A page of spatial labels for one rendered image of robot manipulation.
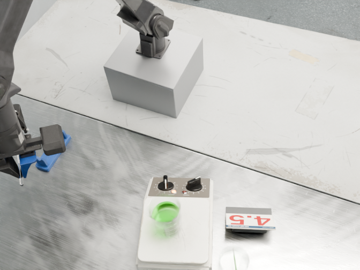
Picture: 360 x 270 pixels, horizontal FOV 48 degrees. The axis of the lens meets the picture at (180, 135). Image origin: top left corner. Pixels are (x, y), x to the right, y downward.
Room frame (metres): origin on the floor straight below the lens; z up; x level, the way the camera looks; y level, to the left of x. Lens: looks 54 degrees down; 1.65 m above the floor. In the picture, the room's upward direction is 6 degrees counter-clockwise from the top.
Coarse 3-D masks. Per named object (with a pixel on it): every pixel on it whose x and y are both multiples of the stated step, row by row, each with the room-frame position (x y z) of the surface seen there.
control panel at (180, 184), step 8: (152, 184) 0.40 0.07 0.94; (176, 184) 0.40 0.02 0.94; (184, 184) 0.39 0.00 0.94; (208, 184) 0.39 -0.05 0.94; (152, 192) 0.38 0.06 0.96; (160, 192) 0.37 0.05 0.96; (176, 192) 0.37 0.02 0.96; (192, 192) 0.37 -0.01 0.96; (200, 192) 0.37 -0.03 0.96; (208, 192) 0.36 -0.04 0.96
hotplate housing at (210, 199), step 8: (144, 200) 0.36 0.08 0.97; (208, 200) 0.34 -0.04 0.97; (136, 264) 0.24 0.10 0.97; (144, 264) 0.24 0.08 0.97; (152, 264) 0.23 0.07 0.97; (160, 264) 0.23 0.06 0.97; (168, 264) 0.23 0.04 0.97; (176, 264) 0.23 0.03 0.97; (184, 264) 0.23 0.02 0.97; (208, 264) 0.22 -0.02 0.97
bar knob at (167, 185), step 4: (164, 176) 0.41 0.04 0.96; (164, 180) 0.40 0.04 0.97; (160, 184) 0.40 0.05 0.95; (164, 184) 0.39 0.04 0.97; (168, 184) 0.39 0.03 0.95; (172, 184) 0.39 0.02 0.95; (160, 188) 0.38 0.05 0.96; (164, 188) 0.38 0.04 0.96; (168, 188) 0.38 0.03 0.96; (172, 188) 0.38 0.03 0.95
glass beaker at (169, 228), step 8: (168, 192) 0.32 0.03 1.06; (152, 200) 0.31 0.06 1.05; (160, 200) 0.32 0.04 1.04; (168, 200) 0.32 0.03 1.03; (176, 200) 0.31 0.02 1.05; (152, 208) 0.30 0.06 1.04; (176, 216) 0.27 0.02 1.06; (160, 224) 0.27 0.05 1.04; (168, 224) 0.27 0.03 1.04; (176, 224) 0.27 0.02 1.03; (160, 232) 0.27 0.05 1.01; (168, 232) 0.27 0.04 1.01; (176, 232) 0.27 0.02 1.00
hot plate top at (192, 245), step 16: (144, 208) 0.33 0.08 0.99; (192, 208) 0.32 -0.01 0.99; (208, 208) 0.32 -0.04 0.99; (144, 224) 0.30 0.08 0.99; (192, 224) 0.29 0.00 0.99; (208, 224) 0.29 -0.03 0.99; (144, 240) 0.27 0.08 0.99; (160, 240) 0.27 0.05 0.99; (176, 240) 0.26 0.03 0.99; (192, 240) 0.26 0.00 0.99; (208, 240) 0.26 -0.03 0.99; (144, 256) 0.24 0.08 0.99; (160, 256) 0.24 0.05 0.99; (176, 256) 0.24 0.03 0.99; (192, 256) 0.23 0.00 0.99; (208, 256) 0.23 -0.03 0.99
